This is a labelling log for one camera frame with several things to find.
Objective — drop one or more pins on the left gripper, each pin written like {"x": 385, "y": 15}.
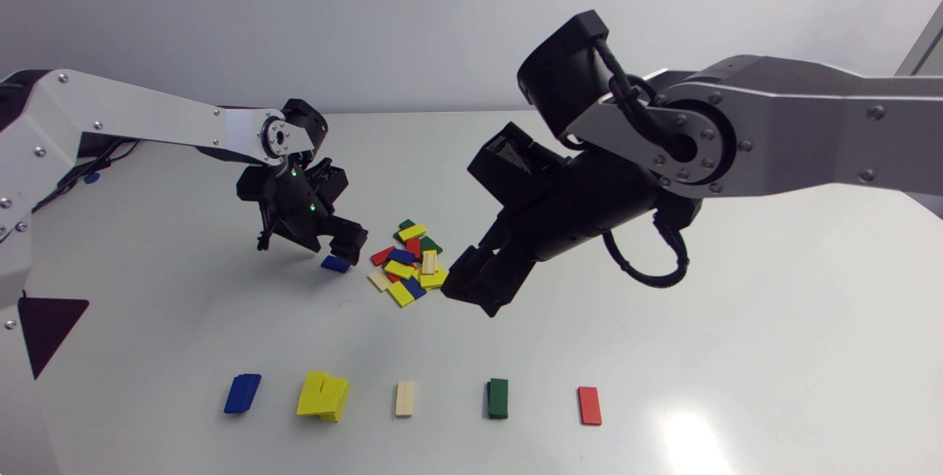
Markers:
{"x": 318, "y": 224}

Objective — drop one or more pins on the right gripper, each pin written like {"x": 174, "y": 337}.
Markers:
{"x": 560, "y": 217}

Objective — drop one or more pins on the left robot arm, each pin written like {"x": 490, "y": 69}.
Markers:
{"x": 147, "y": 118}

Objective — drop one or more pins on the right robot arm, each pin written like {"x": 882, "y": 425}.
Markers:
{"x": 810, "y": 129}

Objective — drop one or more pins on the blue wooden block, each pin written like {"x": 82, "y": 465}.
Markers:
{"x": 415, "y": 289}
{"x": 336, "y": 264}
{"x": 401, "y": 256}

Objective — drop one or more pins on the yellow wooden block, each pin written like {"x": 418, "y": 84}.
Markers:
{"x": 401, "y": 294}
{"x": 436, "y": 280}
{"x": 399, "y": 269}
{"x": 412, "y": 233}

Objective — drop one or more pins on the pale wooden block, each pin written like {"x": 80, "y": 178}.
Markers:
{"x": 405, "y": 399}
{"x": 379, "y": 280}
{"x": 429, "y": 262}

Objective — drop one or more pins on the pile of yellow wooden blocks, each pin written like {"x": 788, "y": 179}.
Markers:
{"x": 320, "y": 395}

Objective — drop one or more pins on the pile of blue wooden blocks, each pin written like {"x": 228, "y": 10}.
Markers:
{"x": 242, "y": 394}

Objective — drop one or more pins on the dark mat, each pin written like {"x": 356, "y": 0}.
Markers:
{"x": 48, "y": 328}

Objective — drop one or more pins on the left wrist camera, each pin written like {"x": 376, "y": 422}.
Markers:
{"x": 328, "y": 182}

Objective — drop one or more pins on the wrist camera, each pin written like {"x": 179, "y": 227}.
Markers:
{"x": 328, "y": 182}
{"x": 516, "y": 158}

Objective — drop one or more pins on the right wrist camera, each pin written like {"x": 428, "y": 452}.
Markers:
{"x": 516, "y": 158}

